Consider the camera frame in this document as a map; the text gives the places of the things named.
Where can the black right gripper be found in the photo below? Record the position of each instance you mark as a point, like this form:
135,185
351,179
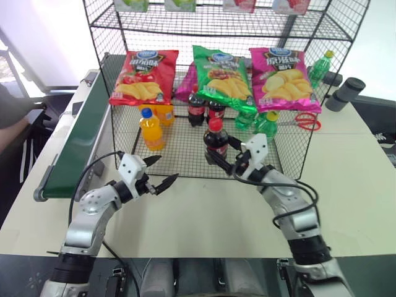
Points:
239,164

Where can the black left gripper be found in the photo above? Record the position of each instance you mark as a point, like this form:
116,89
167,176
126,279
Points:
144,187

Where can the cola bottle red cap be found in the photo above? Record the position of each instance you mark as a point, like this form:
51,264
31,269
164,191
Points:
196,108
216,112
216,139

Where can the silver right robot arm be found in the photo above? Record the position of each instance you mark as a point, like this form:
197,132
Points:
297,210

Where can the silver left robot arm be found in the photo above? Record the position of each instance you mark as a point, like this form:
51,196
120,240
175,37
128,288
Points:
86,216

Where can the green conveyor belt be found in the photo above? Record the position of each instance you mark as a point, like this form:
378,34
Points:
80,133

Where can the black conveyor control box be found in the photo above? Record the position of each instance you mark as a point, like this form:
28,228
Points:
91,77

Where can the orange soda bottle blue cap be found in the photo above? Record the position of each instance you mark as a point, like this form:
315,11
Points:
151,133

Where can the green soda bottle yellow cap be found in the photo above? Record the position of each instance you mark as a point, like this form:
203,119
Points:
267,127
318,69

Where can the green potato chip bag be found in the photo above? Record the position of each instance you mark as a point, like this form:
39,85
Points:
224,80

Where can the magenta potato chip bag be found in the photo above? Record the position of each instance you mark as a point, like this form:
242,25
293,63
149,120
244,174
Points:
185,86
284,80

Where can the red potato chip bag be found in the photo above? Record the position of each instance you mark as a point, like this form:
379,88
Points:
145,77

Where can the grey cylindrical device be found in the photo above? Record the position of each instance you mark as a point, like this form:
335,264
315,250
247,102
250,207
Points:
345,94

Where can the red white snack package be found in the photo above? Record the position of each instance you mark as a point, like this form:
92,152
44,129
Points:
292,6
239,5

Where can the person in dark clothes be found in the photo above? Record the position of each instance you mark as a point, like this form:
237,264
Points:
14,130

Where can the black monitor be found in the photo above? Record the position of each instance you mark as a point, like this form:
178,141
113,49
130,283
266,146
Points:
377,117

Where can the green snack package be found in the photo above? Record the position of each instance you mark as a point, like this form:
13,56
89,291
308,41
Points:
131,4
180,4

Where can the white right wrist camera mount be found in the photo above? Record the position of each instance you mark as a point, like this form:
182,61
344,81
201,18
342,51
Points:
256,148

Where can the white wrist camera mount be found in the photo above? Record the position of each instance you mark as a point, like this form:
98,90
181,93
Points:
131,168
256,148

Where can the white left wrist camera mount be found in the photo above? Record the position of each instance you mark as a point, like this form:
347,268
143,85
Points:
131,168

